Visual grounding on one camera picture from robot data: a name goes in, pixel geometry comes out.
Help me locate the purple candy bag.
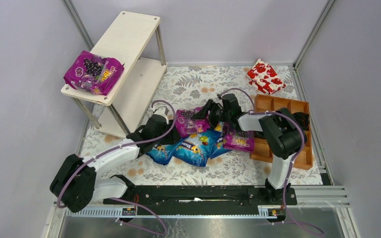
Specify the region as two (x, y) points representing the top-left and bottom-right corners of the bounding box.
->
(222, 122), (255, 153)
(63, 51), (125, 96)
(175, 107), (210, 137)

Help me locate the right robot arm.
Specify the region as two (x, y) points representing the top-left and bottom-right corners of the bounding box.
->
(191, 94), (307, 198)

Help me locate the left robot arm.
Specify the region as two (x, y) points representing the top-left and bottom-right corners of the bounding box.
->
(50, 107), (187, 212)

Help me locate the blue candy bag left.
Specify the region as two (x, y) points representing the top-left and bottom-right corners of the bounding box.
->
(146, 143), (179, 166)

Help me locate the blue candy bag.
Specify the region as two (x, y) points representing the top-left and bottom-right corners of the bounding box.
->
(209, 122), (231, 159)
(146, 143), (179, 166)
(173, 129), (221, 167)

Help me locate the blue candy bag right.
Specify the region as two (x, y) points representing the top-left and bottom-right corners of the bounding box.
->
(209, 122), (231, 159)

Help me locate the blue candy bag middle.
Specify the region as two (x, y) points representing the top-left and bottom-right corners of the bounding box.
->
(173, 129), (221, 167)

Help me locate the white two-tier shelf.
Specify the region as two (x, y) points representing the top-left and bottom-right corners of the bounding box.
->
(61, 11), (167, 137)

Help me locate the floral table mat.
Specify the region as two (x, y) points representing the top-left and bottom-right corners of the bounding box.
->
(79, 65), (323, 186)

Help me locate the red poppy folded cloth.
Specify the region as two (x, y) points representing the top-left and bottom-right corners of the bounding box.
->
(246, 59), (287, 95)

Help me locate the black orange rolled item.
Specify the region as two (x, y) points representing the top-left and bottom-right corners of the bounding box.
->
(293, 112), (310, 131)

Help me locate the wooden compartment tray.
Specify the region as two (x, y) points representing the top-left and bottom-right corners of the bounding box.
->
(250, 94), (313, 171)

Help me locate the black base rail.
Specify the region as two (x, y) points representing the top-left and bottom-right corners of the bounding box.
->
(121, 185), (284, 216)

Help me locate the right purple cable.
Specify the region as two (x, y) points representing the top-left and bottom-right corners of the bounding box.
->
(218, 88), (326, 237)

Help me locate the aluminium frame post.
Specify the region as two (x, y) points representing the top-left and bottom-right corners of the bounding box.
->
(293, 0), (337, 68)

